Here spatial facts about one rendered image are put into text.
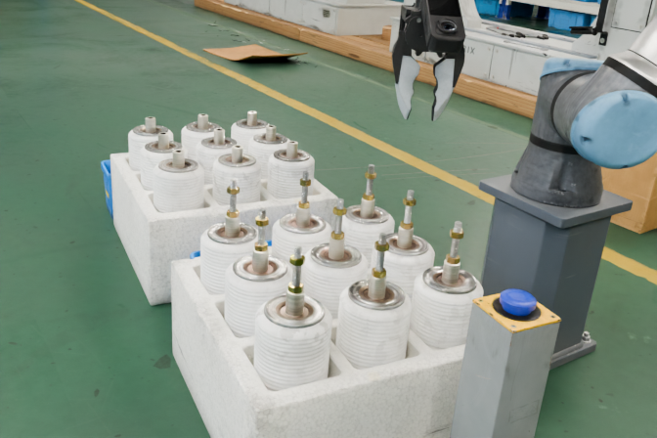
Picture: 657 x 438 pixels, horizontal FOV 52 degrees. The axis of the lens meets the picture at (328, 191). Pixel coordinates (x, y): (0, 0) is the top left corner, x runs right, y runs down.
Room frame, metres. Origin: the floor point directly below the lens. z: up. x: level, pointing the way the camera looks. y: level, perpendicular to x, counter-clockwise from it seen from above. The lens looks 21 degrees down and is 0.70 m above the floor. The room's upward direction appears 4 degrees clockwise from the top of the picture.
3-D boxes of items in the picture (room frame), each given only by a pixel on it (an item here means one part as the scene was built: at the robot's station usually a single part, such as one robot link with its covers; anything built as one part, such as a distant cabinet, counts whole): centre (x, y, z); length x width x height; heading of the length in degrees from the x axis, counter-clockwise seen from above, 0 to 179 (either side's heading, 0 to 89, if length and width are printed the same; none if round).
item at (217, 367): (0.88, -0.02, 0.09); 0.39 x 0.39 x 0.18; 28
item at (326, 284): (0.88, -0.02, 0.16); 0.10 x 0.10 x 0.18
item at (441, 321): (0.84, -0.18, 0.16); 0.10 x 0.10 x 0.18
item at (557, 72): (1.09, -0.39, 0.47); 0.13 x 0.12 x 0.14; 3
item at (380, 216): (1.04, -0.07, 0.25); 0.08 x 0.08 x 0.01
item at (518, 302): (0.66, -0.22, 0.32); 0.04 x 0.04 x 0.02
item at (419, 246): (0.94, -0.12, 0.25); 0.08 x 0.08 x 0.01
